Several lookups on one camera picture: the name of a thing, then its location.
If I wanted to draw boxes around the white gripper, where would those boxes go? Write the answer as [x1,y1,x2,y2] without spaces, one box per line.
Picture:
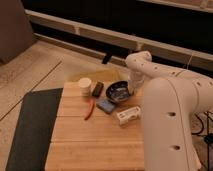
[128,71,145,95]

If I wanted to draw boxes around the dark ceramic bowl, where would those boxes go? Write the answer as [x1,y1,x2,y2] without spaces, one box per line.
[106,81,130,103]

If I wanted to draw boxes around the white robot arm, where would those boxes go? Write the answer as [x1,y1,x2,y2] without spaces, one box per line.
[125,51,213,171]

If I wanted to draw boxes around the black table leg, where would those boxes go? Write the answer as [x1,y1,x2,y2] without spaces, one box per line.
[102,53,112,64]

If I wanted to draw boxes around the blue sponge block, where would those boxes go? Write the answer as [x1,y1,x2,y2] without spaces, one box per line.
[96,99,116,114]

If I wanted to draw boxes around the red chili pepper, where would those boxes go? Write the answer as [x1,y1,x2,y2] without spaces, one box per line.
[84,99,95,120]

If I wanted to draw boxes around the white cylindrical cup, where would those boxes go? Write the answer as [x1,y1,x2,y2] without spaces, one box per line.
[78,78,92,96]

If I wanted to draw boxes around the dark grey floor mat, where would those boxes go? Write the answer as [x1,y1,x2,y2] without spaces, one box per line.
[5,88,62,171]

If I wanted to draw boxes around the brown cabinet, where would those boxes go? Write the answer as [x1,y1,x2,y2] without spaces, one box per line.
[0,0,35,64]

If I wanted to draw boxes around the black cables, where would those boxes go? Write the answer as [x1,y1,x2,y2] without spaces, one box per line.
[191,111,213,171]

